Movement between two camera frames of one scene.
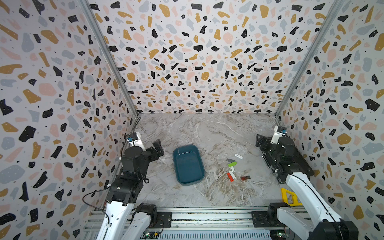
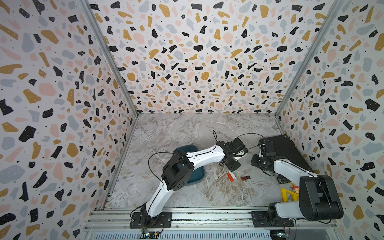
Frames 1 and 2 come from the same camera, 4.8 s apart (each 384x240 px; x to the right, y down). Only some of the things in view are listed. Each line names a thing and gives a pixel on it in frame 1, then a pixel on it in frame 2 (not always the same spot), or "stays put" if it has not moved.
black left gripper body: x=152 y=155 → x=233 y=165
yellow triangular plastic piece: x=284 y=197 stays put
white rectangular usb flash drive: x=232 y=175 stays put
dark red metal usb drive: x=245 y=177 stays put
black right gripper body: x=267 y=146 → x=257 y=161
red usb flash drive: x=230 y=177 stays put
